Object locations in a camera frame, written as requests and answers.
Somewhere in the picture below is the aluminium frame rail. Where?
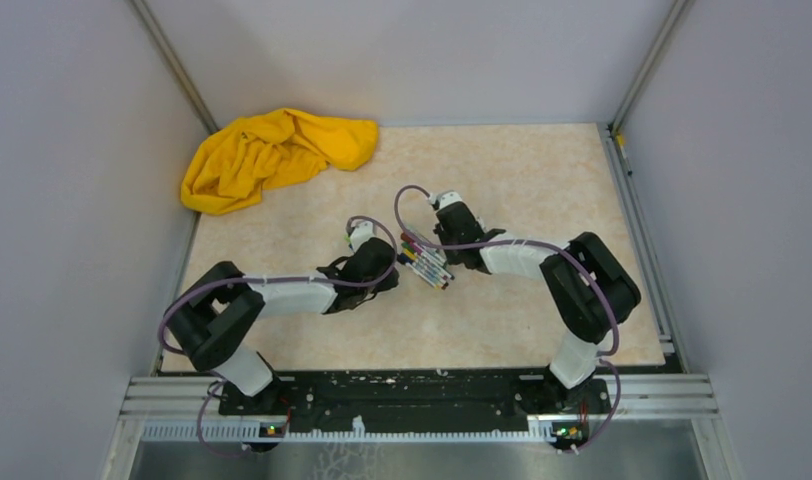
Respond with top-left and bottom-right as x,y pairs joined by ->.
119,369 -> 719,444

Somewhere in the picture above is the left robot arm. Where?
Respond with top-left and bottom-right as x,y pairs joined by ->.
159,237 -> 399,414

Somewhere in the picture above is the purple cable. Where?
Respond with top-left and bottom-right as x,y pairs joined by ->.
156,215 -> 399,460
393,184 -> 623,454

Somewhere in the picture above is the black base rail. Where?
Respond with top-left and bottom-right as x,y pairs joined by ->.
218,367 -> 611,434

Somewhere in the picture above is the yellow cloth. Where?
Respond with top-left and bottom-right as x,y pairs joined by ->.
179,108 -> 379,216

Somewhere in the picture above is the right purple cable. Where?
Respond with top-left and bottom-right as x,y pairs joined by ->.
393,184 -> 623,454

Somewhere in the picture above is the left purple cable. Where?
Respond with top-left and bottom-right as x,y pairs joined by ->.
156,215 -> 399,460

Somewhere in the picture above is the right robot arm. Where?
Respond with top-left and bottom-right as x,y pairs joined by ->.
431,191 -> 641,412

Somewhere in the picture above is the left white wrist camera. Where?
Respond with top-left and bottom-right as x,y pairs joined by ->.
347,220 -> 375,252

